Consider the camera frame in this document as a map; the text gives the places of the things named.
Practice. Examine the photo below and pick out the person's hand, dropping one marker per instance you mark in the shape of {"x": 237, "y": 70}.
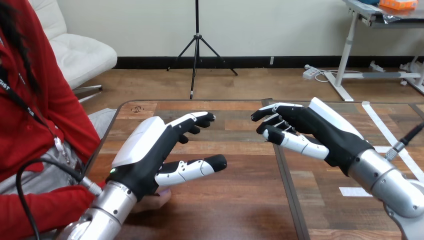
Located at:
{"x": 154, "y": 200}

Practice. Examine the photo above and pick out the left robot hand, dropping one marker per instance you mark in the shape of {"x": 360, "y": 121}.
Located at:
{"x": 145, "y": 155}

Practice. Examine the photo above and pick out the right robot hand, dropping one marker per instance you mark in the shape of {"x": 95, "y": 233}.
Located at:
{"x": 331, "y": 136}

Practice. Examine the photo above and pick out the person's forearm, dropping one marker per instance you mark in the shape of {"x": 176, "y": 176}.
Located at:
{"x": 49, "y": 210}

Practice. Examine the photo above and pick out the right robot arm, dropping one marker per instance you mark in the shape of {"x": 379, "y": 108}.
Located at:
{"x": 387, "y": 180}

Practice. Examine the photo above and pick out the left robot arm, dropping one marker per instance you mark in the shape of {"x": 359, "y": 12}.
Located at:
{"x": 106, "y": 212}

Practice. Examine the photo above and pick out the person's body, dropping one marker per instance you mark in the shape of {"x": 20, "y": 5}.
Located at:
{"x": 36, "y": 109}

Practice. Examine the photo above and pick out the white power strip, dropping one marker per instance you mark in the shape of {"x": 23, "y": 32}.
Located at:
{"x": 310, "y": 73}

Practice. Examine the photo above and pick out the white desk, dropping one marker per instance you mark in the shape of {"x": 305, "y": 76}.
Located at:
{"x": 346, "y": 49}

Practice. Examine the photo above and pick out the white cushioned chair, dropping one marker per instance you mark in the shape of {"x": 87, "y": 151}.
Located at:
{"x": 78, "y": 54}

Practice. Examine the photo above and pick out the black tripod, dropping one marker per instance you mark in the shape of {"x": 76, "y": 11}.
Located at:
{"x": 197, "y": 39}

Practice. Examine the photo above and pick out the orange thing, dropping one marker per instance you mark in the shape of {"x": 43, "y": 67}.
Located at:
{"x": 397, "y": 4}

